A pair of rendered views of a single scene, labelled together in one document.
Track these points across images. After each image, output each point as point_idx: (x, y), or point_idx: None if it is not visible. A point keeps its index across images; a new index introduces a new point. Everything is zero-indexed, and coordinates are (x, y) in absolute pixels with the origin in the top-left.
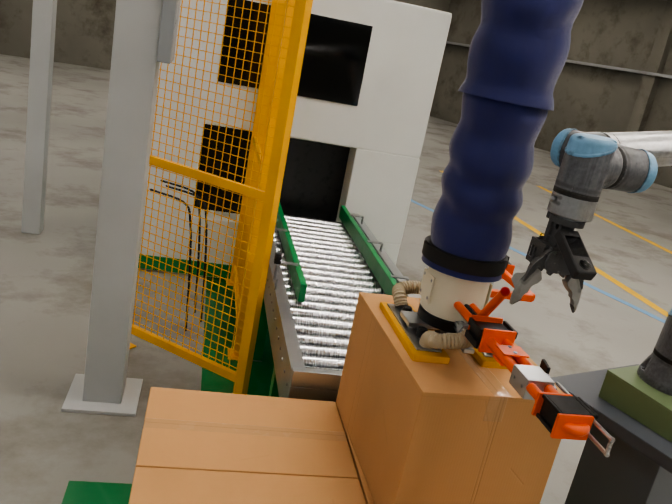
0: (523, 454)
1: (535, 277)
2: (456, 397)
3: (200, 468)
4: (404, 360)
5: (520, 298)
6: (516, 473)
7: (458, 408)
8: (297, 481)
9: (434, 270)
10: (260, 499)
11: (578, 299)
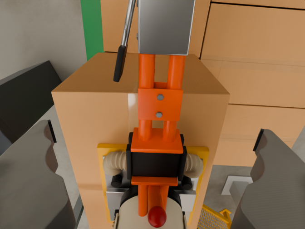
0: (107, 70)
1: (288, 216)
2: (191, 92)
3: (280, 107)
4: (216, 146)
5: (267, 132)
6: (112, 65)
7: (184, 87)
8: (230, 98)
9: None
10: (258, 83)
11: (20, 139)
